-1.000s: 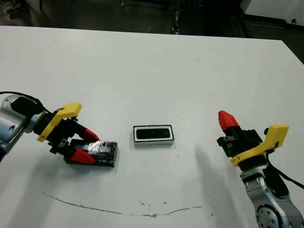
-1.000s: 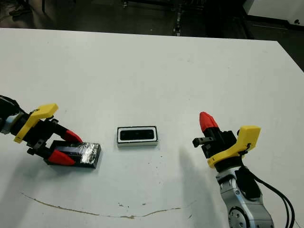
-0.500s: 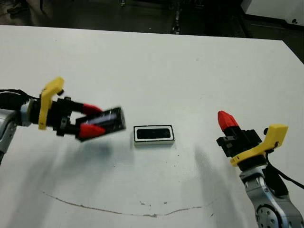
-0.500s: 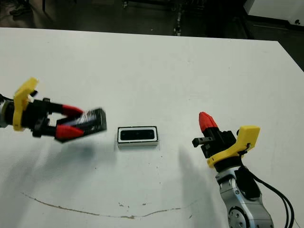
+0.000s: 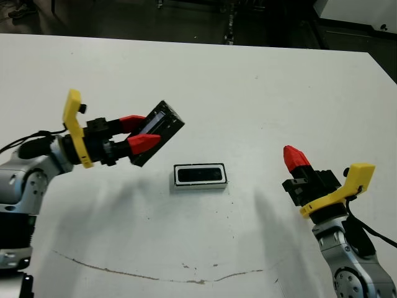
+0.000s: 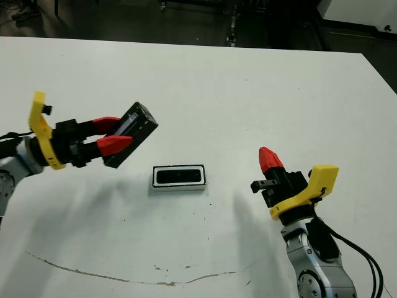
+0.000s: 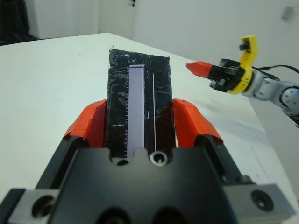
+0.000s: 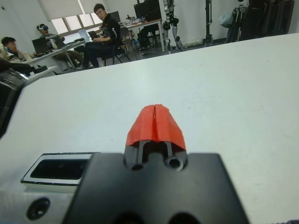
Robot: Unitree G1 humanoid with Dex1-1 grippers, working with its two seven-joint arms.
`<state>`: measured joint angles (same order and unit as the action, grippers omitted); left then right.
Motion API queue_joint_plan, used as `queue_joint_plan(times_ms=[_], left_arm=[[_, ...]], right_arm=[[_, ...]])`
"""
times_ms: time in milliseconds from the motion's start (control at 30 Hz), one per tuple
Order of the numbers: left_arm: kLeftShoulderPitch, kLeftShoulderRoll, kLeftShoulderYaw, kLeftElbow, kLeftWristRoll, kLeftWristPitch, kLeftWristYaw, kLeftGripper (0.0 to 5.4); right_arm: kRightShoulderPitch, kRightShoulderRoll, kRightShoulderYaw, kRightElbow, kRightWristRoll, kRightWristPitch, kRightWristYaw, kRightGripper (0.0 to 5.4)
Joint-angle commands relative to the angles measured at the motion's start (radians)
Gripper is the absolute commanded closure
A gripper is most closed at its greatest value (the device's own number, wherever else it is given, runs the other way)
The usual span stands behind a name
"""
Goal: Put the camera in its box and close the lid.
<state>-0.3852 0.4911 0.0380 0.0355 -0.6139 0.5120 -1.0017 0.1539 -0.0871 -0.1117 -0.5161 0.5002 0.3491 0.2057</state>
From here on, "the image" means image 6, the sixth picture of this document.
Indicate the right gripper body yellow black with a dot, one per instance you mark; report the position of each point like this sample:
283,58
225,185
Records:
322,183

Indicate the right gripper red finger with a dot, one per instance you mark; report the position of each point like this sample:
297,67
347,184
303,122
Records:
277,163
266,161

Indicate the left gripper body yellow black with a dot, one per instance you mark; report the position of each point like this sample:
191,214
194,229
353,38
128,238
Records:
46,146

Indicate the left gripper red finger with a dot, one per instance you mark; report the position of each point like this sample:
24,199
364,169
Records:
105,124
111,146

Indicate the black glossy box lid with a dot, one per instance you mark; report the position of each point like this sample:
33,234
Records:
142,127

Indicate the small black camera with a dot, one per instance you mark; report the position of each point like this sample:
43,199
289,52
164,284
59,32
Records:
178,176

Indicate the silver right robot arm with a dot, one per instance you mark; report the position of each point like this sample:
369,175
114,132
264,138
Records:
316,276

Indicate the black thin furniture leg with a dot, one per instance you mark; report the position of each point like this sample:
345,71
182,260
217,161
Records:
56,7

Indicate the white cabinet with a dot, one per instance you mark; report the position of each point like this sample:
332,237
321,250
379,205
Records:
356,10

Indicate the white camera box base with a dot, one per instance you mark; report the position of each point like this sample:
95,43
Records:
180,190

